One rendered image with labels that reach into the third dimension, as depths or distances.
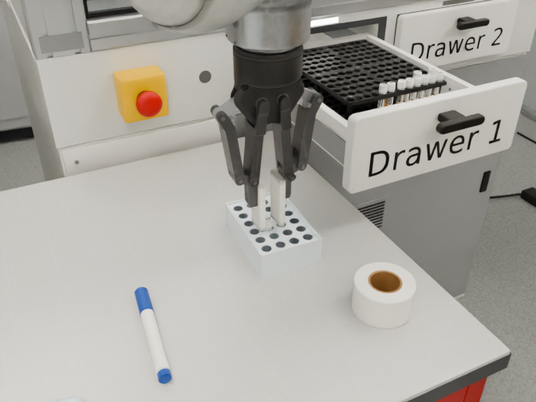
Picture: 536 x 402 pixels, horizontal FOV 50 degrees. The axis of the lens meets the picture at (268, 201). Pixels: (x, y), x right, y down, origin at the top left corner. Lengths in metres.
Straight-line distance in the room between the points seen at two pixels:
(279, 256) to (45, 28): 0.47
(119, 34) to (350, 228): 0.45
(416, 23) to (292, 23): 0.60
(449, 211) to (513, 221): 0.80
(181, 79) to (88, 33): 0.16
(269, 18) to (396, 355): 0.37
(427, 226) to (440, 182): 0.13
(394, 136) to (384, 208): 0.60
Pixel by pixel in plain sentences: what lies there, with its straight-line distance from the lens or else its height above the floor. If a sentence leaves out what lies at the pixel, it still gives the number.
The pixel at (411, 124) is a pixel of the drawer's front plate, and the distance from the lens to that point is 0.78.
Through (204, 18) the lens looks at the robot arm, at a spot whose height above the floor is 1.13.
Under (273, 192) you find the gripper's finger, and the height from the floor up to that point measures 0.84.
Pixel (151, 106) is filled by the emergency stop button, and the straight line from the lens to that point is 0.90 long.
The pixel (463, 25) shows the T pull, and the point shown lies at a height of 0.91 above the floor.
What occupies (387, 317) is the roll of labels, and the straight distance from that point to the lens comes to 0.66.
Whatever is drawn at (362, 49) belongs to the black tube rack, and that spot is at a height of 0.90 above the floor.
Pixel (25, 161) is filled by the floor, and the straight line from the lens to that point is 2.69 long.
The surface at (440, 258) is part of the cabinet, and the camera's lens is 1.62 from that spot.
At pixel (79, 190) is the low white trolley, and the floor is 0.76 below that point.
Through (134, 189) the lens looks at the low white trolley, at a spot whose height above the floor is 0.76.
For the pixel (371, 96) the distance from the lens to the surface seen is 0.86.
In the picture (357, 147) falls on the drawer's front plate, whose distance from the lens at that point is 0.74.
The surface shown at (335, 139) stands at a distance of 0.81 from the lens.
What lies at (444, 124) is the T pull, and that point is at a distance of 0.77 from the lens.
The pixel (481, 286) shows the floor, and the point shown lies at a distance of 1.96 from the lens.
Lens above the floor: 1.24
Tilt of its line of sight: 34 degrees down
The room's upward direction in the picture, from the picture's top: straight up
